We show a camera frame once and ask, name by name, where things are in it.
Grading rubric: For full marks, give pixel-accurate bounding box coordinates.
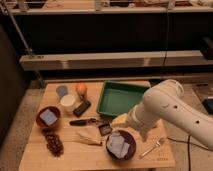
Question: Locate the dark bowl with cloth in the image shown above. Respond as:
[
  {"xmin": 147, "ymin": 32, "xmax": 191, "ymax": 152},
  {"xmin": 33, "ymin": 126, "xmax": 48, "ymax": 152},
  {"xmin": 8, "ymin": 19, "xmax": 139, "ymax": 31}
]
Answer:
[{"xmin": 106, "ymin": 130, "xmax": 136, "ymax": 161}]

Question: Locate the green plastic tray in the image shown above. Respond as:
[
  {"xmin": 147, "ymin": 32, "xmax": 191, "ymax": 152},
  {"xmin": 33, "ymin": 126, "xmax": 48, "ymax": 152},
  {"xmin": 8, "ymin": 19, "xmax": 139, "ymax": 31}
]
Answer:
[{"xmin": 97, "ymin": 81, "xmax": 149, "ymax": 117}]

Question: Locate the orange fruit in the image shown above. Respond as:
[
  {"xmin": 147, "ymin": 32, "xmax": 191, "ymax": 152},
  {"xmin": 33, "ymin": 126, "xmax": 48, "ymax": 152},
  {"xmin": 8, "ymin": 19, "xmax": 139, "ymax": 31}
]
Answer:
[{"xmin": 76, "ymin": 83, "xmax": 87, "ymax": 99}]

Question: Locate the dark device right floor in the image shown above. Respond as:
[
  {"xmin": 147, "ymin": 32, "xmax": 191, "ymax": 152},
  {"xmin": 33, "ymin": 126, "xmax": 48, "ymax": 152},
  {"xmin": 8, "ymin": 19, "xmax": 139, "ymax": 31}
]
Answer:
[{"xmin": 196, "ymin": 83, "xmax": 213, "ymax": 116}]

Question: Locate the bunch of dark grapes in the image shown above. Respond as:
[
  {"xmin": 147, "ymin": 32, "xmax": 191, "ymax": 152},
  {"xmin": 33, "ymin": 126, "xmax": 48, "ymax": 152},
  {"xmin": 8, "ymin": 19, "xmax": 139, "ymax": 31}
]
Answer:
[{"xmin": 42, "ymin": 128, "xmax": 64, "ymax": 157}]

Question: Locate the small dark box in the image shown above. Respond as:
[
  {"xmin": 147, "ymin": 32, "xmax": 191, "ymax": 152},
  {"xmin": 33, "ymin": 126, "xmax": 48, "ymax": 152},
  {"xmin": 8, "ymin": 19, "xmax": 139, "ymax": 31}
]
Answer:
[{"xmin": 99, "ymin": 123, "xmax": 112, "ymax": 136}]

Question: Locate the black rectangular block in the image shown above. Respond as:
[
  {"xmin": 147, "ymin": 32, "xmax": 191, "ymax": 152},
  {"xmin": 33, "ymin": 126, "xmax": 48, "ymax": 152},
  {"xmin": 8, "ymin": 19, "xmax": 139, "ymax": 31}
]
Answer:
[{"xmin": 73, "ymin": 100, "xmax": 91, "ymax": 117}]

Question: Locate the grey cloth in bowl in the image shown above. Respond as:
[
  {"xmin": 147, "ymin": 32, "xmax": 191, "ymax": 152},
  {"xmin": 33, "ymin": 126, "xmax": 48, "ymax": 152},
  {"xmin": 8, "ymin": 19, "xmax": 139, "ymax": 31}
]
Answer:
[{"xmin": 106, "ymin": 132, "xmax": 130, "ymax": 159}]

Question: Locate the blue grey lid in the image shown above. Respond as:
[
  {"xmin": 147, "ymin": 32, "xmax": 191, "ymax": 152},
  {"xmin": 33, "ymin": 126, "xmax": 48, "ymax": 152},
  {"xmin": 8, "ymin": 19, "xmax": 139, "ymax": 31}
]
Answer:
[{"xmin": 56, "ymin": 85, "xmax": 68, "ymax": 98}]

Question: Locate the silver fork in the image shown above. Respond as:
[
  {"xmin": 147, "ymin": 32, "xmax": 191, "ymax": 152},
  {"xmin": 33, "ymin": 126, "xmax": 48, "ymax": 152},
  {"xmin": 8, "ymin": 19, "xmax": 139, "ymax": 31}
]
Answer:
[{"xmin": 139, "ymin": 137, "xmax": 166, "ymax": 159}]

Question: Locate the brown bowl left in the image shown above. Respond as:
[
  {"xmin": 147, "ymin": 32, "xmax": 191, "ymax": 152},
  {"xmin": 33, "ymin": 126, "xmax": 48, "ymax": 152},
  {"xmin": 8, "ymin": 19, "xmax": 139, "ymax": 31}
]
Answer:
[{"xmin": 36, "ymin": 106, "xmax": 61, "ymax": 128}]

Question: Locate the black cable on floor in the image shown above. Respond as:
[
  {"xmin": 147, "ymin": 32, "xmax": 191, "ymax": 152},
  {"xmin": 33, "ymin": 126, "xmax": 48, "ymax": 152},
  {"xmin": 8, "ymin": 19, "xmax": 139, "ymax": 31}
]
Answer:
[{"xmin": 166, "ymin": 134, "xmax": 213, "ymax": 171}]

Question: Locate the white cup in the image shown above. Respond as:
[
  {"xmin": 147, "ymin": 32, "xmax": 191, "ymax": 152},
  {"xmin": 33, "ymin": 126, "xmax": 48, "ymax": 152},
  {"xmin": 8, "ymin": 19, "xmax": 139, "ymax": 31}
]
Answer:
[{"xmin": 60, "ymin": 94, "xmax": 76, "ymax": 112}]

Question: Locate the metal shelf rack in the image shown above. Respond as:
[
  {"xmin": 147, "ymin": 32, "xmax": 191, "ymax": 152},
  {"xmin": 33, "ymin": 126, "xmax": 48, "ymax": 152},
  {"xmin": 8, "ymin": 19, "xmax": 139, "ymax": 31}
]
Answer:
[{"xmin": 0, "ymin": 0, "xmax": 213, "ymax": 82}]

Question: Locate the black handled tool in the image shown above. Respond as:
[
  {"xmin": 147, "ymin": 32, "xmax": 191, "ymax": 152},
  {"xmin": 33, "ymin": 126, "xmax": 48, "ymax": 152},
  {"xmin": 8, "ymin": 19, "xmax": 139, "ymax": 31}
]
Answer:
[{"xmin": 69, "ymin": 118, "xmax": 99, "ymax": 126}]

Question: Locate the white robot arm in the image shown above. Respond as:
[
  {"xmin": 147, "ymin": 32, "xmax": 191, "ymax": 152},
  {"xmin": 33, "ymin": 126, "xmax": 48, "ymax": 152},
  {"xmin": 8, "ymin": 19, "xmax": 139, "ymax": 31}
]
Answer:
[{"xmin": 111, "ymin": 79, "xmax": 213, "ymax": 151}]

